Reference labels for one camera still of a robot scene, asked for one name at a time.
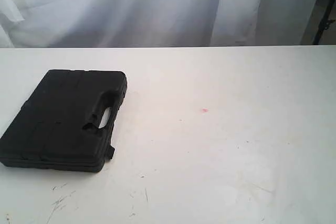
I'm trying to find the white backdrop curtain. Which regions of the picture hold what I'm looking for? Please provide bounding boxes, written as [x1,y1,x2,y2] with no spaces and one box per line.
[1,0,316,48]

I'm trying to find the black plastic tool case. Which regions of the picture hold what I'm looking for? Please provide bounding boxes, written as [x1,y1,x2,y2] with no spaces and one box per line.
[1,69,127,173]

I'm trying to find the black metal stand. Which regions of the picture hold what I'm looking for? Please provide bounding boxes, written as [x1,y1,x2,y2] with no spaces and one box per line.
[312,0,335,45]

